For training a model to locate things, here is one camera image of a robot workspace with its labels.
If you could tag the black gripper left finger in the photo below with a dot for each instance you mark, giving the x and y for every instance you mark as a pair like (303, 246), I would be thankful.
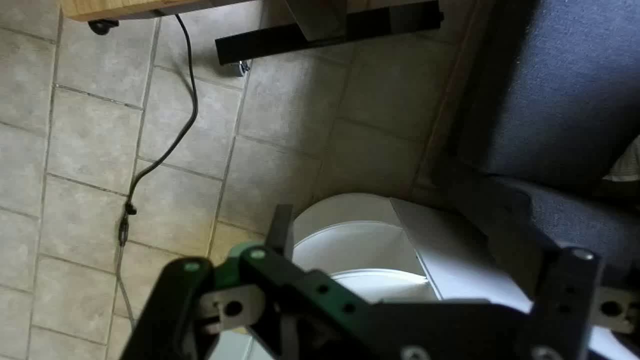
(180, 301)

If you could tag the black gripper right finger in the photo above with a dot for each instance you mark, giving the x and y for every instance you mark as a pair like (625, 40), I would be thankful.
(563, 307)

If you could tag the white tiled kitchen counter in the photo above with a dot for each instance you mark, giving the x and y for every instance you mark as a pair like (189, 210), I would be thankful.
(372, 241)

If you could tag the blue upholstered chair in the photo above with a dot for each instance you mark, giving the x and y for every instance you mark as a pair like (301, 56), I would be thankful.
(566, 86)

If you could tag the black metal stand bar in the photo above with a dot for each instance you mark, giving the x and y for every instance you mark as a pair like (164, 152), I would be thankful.
(321, 37)

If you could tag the wooden table edge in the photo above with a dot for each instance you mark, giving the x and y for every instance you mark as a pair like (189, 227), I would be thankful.
(112, 8)

